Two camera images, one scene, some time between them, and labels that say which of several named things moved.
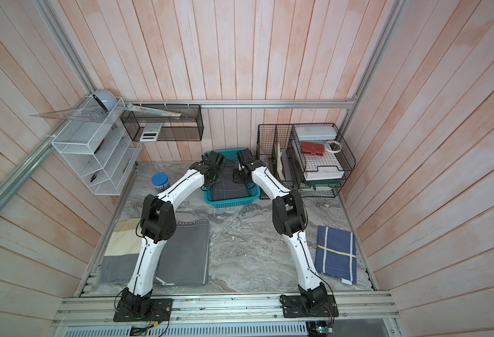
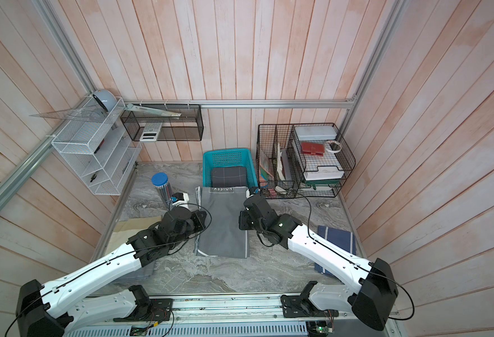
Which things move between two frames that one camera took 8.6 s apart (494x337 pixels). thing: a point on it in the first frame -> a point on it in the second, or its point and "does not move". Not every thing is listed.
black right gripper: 236,179 -> 245,215
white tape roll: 329,149 does not move
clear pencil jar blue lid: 160,181 does not move
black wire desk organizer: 311,159 does not move
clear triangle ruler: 90,113 does not move
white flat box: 316,133 does not move
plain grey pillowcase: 184,258 -> 222,236
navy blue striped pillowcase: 336,253 does not move
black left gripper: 220,177 -> 200,221
